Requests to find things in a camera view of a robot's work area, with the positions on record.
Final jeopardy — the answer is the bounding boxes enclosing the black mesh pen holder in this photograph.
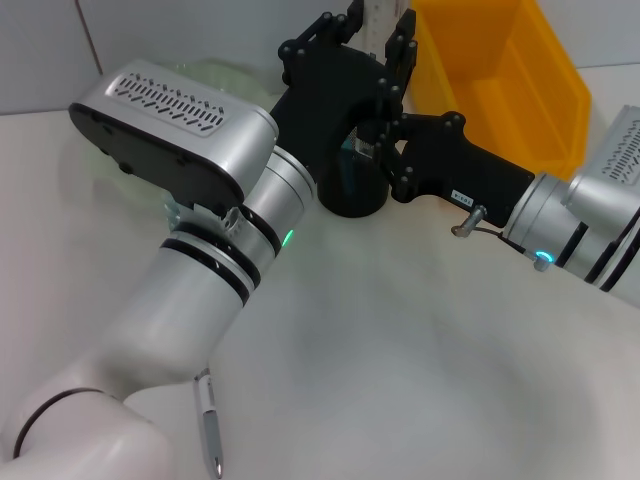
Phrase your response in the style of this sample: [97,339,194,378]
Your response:
[316,119,392,220]

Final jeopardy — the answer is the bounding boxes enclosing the yellow plastic bin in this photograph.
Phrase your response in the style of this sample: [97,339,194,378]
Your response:
[410,0,594,182]

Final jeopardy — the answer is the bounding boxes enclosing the left wrist camera housing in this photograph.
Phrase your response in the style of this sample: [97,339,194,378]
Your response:
[68,59,281,210]

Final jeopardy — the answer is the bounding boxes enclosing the grey white ballpoint pen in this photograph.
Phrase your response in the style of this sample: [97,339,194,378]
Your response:
[193,367,226,480]

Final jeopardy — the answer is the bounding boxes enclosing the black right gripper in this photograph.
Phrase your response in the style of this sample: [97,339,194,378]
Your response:
[359,113,537,230]

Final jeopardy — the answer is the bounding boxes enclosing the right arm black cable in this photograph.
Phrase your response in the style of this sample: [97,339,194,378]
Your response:
[449,203,527,252]

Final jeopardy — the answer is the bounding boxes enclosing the transparent plastic ruler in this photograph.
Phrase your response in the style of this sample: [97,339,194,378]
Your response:
[351,0,402,157]

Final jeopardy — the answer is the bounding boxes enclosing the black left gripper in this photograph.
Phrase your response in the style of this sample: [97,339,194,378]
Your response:
[269,0,419,184]

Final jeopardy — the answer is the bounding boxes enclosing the blue sheathed scissors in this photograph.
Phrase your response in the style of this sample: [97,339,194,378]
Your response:
[339,142,357,195]

